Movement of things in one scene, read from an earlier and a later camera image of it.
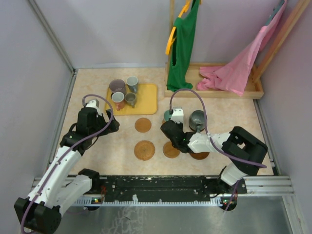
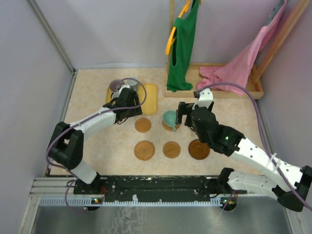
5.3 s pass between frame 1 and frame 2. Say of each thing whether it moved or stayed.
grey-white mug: stayed
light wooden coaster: stayed
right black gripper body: moved
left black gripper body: moved
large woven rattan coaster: stayed
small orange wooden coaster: stayed
